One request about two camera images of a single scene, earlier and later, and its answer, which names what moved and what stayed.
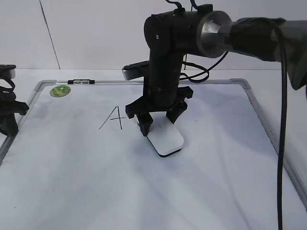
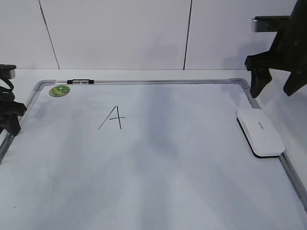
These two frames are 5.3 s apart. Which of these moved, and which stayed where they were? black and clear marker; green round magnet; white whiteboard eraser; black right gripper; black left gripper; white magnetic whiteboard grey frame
Moved: black right gripper; white whiteboard eraser
Stayed: black and clear marker; white magnetic whiteboard grey frame; black left gripper; green round magnet
